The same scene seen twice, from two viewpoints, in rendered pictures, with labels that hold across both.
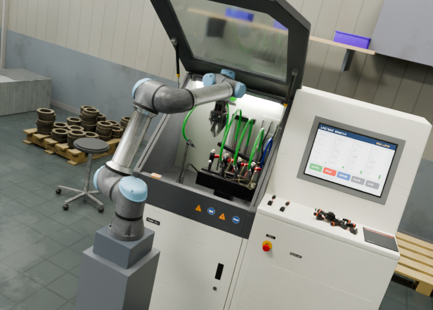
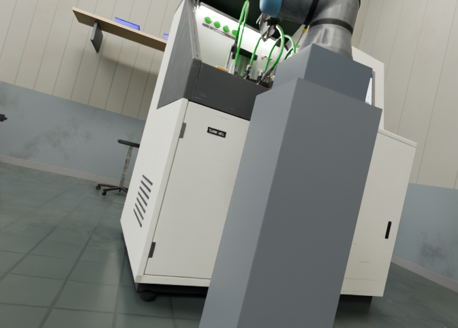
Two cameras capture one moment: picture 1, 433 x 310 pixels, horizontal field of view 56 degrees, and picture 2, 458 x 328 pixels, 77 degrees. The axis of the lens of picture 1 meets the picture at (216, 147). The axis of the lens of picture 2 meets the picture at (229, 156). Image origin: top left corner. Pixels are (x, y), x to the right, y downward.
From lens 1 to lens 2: 186 cm
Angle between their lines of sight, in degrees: 42
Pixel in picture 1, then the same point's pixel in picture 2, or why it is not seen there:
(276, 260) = not seen: hidden behind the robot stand
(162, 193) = (232, 91)
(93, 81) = not seen: outside the picture
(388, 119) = (363, 55)
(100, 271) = (334, 109)
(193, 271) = not seen: hidden behind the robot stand
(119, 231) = (345, 45)
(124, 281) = (375, 120)
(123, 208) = (349, 9)
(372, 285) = (403, 172)
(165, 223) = (233, 133)
